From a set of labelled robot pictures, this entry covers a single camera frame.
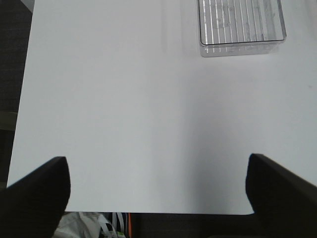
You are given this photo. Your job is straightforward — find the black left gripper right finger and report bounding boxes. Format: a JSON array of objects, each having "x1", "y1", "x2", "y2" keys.
[{"x1": 245, "y1": 153, "x2": 317, "y2": 238}]

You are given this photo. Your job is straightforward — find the white plastic bag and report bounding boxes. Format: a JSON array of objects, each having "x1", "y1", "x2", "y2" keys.
[{"x1": 53, "y1": 212, "x2": 129, "y2": 238}]

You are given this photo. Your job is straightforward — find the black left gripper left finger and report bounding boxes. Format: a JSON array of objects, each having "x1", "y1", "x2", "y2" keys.
[{"x1": 0, "y1": 157, "x2": 71, "y2": 238}]

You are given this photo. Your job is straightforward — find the clear plastic left container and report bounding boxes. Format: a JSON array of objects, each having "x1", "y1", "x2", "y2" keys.
[{"x1": 197, "y1": 0, "x2": 287, "y2": 57}]

